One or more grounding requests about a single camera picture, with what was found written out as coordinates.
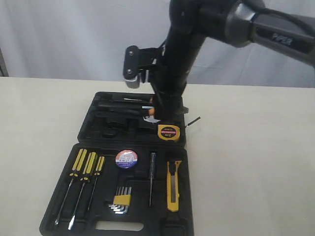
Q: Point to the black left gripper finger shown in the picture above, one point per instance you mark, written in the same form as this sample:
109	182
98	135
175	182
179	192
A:
159	107

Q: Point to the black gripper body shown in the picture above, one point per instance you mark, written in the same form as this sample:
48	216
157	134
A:
180	52

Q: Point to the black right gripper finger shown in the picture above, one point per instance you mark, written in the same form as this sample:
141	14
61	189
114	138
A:
174	107

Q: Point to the pliers black orange handles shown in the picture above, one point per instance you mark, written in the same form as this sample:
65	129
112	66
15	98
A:
140	112

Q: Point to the yellow measuring tape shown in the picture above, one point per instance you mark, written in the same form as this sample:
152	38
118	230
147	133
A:
174	130

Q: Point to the black electrical tape roll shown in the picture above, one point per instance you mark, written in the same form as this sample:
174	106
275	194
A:
126	159

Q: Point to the yellow utility knife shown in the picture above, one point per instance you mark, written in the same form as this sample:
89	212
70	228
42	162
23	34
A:
173	186

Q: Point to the black plastic tool case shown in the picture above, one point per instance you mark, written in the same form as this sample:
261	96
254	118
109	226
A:
107	133

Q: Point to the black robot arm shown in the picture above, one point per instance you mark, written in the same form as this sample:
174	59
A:
234	22

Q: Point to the silver adjustable wrench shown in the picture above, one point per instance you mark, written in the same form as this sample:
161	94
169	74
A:
151	119

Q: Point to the voltage tester screwdriver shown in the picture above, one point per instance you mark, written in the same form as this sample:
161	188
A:
152	173

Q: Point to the small yellow black screwdriver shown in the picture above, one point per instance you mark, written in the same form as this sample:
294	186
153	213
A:
97	174

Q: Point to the middle yellow black screwdriver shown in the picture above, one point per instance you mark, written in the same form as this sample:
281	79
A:
85	178

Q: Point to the white backdrop curtain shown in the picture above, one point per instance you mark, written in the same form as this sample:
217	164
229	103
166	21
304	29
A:
86	40

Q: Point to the hex key set yellow holder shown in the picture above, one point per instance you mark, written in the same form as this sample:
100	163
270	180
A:
122	200

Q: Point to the large yellow black screwdriver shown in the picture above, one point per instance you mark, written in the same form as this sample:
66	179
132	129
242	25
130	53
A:
74	174

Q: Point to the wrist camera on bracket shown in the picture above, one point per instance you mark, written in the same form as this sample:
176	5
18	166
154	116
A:
141	65

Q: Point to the claw hammer black handle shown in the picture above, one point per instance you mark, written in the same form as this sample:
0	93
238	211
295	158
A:
123	105

